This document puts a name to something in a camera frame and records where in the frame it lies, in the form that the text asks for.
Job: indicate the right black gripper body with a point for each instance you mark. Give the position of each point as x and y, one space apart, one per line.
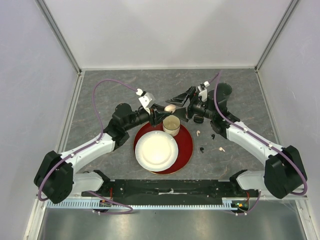
195 107

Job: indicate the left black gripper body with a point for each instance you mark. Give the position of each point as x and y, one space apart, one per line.
152 115

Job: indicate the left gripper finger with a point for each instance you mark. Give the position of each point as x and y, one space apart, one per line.
158 117
156 108

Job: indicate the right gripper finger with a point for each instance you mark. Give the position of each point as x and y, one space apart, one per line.
182 98
182 114

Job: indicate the pink earbud charging case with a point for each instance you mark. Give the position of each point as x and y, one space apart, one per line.
170 108

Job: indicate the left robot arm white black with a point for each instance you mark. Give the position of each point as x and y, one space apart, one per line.
58 176

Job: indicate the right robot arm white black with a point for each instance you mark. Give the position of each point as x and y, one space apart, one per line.
283 171

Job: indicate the black earbud charging case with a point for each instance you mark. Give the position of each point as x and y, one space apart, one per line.
198 119

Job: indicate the dark green mug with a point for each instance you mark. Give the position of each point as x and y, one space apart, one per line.
223 92

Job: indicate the white ceramic plate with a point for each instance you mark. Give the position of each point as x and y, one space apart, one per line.
156 151

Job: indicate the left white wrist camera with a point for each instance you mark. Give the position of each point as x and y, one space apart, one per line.
145 98

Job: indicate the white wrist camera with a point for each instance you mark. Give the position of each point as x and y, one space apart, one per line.
202 91
145 98

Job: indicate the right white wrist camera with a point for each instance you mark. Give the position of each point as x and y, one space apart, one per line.
202 91

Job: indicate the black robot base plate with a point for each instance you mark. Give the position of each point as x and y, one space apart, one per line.
171 191

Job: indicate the slotted cable duct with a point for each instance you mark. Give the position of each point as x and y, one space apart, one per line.
98 204

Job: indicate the right aluminium frame post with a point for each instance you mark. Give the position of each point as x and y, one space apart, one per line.
276 33

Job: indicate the aluminium frame post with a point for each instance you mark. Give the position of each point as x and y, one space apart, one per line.
58 34
276 33

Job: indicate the left aluminium frame post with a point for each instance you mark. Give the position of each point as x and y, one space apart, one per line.
58 34

